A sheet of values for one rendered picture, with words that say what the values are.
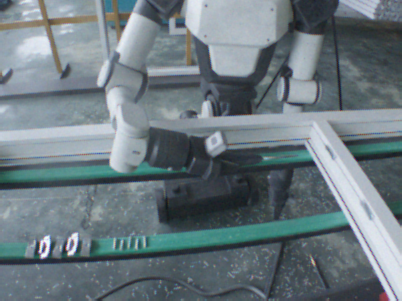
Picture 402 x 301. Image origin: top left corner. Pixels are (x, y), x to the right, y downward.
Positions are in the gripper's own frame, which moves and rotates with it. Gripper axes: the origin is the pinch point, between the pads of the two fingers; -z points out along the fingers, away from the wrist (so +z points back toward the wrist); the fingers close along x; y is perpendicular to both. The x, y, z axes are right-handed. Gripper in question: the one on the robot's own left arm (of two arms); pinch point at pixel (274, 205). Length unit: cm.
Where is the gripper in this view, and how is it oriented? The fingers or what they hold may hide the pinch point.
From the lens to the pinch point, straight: 116.2
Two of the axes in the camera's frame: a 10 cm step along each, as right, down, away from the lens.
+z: 0.3, -9.0, -4.4
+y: 10.0, 0.6, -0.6
